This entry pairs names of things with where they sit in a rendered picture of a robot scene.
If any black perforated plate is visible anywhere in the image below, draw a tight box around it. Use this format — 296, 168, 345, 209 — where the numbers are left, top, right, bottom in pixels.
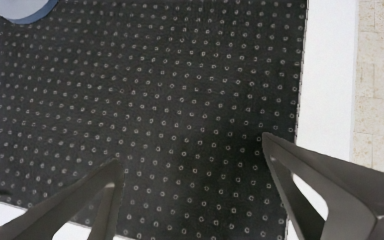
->
0, 0, 310, 240

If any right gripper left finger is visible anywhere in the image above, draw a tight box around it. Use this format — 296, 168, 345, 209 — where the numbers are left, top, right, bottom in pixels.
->
0, 158, 124, 240

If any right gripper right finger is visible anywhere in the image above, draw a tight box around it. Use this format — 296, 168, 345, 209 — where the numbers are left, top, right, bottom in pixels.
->
262, 132, 384, 240

